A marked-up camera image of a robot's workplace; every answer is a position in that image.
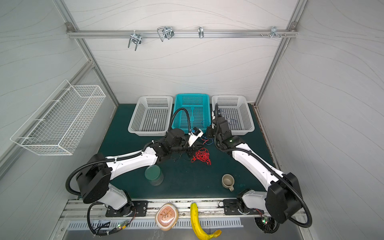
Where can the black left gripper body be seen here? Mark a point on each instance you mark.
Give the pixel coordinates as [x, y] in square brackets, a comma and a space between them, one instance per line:
[182, 147]

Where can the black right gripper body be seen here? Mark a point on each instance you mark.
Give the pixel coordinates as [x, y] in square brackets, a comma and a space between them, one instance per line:
[217, 122]

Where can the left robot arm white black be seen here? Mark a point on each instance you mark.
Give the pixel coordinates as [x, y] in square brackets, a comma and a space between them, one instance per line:
[92, 181]

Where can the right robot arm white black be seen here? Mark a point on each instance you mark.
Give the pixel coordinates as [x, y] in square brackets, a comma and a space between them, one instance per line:
[284, 200]

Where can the right white plastic basket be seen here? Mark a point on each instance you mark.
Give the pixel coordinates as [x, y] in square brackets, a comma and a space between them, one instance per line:
[235, 109]

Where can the white plastic basket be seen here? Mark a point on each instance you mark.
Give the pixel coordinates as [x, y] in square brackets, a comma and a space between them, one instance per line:
[151, 117]
[235, 109]

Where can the left white plastic basket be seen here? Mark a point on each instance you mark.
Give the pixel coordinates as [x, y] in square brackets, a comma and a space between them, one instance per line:
[151, 117]

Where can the teal plastic basket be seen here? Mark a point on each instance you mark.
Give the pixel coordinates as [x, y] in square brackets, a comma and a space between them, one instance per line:
[198, 107]

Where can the green cylindrical container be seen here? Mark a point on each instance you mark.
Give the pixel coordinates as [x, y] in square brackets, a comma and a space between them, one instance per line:
[154, 175]

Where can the beige ceramic mug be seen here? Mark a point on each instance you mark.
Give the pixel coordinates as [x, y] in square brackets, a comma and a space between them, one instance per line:
[228, 182]

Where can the pink round toy dish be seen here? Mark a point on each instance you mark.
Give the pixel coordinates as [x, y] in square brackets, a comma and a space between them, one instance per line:
[167, 217]

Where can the yellow banana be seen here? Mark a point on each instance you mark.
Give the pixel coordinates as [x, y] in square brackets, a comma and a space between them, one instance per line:
[196, 225]

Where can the metal clamp hook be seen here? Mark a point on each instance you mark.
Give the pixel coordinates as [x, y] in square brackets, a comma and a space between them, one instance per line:
[273, 34]
[201, 32]
[135, 40]
[165, 32]

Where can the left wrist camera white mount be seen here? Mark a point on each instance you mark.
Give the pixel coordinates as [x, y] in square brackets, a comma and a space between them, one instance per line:
[194, 136]

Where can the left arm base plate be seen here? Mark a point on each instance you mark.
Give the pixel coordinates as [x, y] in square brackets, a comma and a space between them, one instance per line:
[137, 208]

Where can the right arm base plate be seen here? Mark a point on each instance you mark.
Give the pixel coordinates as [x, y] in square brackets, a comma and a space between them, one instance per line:
[237, 207]

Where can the white wire wall basket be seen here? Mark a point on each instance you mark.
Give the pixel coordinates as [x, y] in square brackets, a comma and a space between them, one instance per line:
[58, 125]

